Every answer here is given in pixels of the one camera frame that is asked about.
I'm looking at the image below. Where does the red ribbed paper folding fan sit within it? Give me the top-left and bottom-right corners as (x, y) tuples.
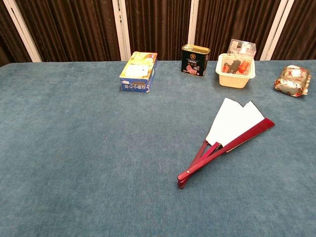
(177, 97), (276, 190)

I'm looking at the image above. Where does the blue yellow carton box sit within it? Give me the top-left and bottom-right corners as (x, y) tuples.
(119, 51), (158, 94)

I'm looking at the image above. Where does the black luncheon meat can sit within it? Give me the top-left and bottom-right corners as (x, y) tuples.
(181, 44), (211, 77)

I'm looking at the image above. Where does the blue felt table cover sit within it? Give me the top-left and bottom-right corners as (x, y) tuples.
(0, 60), (316, 237)

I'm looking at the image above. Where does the cream plastic tub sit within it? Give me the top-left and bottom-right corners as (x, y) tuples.
(215, 53), (256, 89)

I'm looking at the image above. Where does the black item in tub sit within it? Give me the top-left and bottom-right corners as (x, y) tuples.
(228, 60), (240, 74)

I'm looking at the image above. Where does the brown pleated curtain panel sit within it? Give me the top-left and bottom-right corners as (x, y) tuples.
(0, 0), (33, 67)
(124, 0), (192, 61)
(271, 0), (316, 61)
(195, 0), (282, 61)
(14, 0), (121, 62)

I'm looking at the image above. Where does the orange item in tub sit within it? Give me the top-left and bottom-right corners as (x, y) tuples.
(238, 60), (250, 74)

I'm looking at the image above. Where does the clear plastic box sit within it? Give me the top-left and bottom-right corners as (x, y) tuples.
(226, 39), (257, 60)

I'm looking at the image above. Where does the silver red snack packet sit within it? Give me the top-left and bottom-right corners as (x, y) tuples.
(273, 65), (312, 98)

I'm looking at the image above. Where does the white partition frame post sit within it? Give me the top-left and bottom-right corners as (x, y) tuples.
(112, 0), (132, 62)
(187, 0), (200, 47)
(2, 0), (42, 63)
(260, 0), (295, 61)

